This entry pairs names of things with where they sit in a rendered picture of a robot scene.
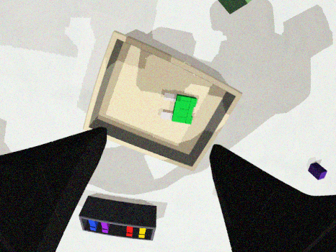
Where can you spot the beige open tray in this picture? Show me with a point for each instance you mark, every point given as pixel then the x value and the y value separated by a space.
pixel 128 99

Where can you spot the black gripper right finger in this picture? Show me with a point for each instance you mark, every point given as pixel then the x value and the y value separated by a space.
pixel 263 214

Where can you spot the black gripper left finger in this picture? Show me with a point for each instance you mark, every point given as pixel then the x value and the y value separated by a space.
pixel 40 187

